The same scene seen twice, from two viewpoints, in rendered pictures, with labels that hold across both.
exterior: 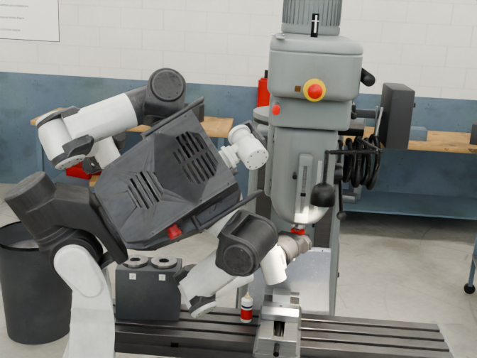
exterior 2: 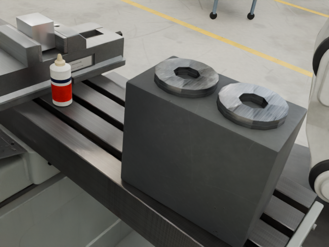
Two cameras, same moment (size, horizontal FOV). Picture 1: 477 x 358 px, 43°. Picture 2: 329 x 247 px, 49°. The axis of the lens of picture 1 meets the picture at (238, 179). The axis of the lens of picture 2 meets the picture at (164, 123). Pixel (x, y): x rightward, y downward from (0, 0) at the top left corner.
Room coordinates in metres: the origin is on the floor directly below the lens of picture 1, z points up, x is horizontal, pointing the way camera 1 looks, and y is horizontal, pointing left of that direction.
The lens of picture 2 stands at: (2.32, 0.46, 1.34)
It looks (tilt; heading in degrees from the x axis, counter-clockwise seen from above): 36 degrees down; 212
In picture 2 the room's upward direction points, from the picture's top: 8 degrees clockwise
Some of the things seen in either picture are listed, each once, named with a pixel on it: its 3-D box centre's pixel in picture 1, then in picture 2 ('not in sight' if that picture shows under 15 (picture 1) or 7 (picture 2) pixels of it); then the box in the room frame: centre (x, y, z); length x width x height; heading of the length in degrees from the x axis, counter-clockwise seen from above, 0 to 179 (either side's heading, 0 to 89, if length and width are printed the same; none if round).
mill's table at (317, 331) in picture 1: (270, 337); (49, 95); (1.86, -0.14, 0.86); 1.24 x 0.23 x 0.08; 87
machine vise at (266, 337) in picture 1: (280, 317); (50, 50); (1.84, -0.17, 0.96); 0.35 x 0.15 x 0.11; 174
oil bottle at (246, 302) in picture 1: (246, 306); (60, 79); (1.90, -0.05, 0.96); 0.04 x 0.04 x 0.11
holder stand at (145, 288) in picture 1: (149, 286); (205, 143); (1.92, 0.29, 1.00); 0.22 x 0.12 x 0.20; 92
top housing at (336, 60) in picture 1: (311, 63); not in sight; (1.88, -0.21, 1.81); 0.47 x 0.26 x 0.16; 177
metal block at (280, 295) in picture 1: (281, 299); (35, 32); (1.87, -0.17, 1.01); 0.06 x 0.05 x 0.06; 84
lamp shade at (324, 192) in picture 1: (323, 193); not in sight; (1.67, -0.25, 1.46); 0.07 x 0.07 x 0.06
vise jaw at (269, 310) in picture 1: (280, 311); (58, 33); (1.81, -0.16, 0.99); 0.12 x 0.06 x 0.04; 84
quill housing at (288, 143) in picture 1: (302, 170); not in sight; (1.87, -0.21, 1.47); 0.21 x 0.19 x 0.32; 87
